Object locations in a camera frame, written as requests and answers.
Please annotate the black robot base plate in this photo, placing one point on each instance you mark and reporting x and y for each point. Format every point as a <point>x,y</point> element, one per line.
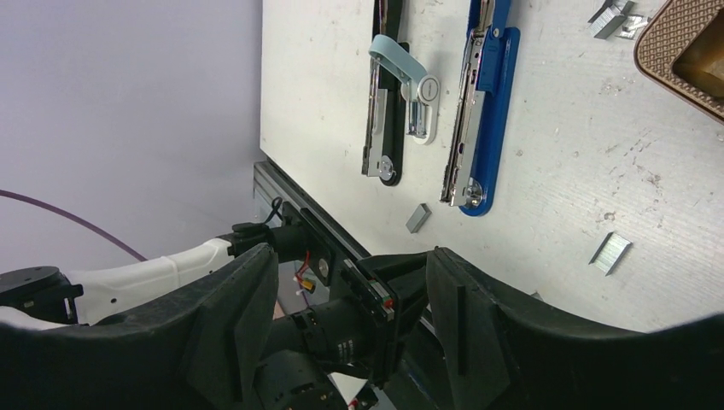
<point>372,313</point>

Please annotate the black stapler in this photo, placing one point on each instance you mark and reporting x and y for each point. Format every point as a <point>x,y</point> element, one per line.
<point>383,151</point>

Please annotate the brown wooden tray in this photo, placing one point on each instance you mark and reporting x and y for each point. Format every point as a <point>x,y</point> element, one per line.
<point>681,49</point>

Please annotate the grey staple strip cluster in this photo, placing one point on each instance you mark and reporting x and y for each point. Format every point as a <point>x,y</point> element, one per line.
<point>617,19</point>

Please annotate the small grey staple strip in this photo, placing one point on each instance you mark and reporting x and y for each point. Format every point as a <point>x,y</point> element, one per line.
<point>610,252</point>

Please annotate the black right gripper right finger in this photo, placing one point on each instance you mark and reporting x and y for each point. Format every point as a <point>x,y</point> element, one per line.
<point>505,349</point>

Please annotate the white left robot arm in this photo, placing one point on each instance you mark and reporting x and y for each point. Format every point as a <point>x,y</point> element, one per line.
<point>42,298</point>

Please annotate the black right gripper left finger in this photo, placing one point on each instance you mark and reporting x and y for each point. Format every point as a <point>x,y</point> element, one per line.
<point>194,348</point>

